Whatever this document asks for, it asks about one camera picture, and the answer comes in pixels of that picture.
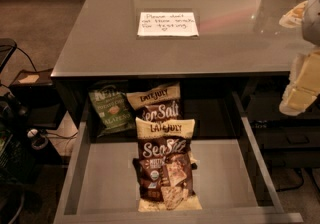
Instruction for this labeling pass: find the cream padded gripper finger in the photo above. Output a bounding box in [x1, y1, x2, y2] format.
[279, 50, 320, 116]

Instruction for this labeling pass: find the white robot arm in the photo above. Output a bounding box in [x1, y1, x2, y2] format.
[279, 0, 320, 116]

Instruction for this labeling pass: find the grey open bottom drawer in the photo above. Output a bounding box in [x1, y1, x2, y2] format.
[54, 92, 303, 224]

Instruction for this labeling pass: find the rear brown sea salt bag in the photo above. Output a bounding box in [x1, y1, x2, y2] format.
[127, 82, 183, 122]

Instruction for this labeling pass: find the brown sea salt bag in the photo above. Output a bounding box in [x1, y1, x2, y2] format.
[136, 118, 202, 212]
[127, 82, 183, 122]

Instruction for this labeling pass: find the grey counter cabinet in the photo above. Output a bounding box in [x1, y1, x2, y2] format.
[52, 0, 319, 122]

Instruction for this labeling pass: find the front brown sea salt bag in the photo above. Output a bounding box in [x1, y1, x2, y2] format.
[136, 118, 202, 212]

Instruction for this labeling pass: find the green jalapeno chip bag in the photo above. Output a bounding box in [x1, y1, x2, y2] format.
[88, 80, 136, 136]

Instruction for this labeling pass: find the white handwritten paper note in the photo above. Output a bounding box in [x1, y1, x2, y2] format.
[137, 12, 199, 37]

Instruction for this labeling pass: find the black side shelf with note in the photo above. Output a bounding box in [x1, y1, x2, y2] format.
[9, 69, 66, 130]

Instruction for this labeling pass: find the black equipment at left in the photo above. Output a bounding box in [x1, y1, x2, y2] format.
[0, 37, 49, 224]

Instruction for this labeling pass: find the black cable on floor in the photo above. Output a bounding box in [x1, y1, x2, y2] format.
[14, 46, 38, 73]

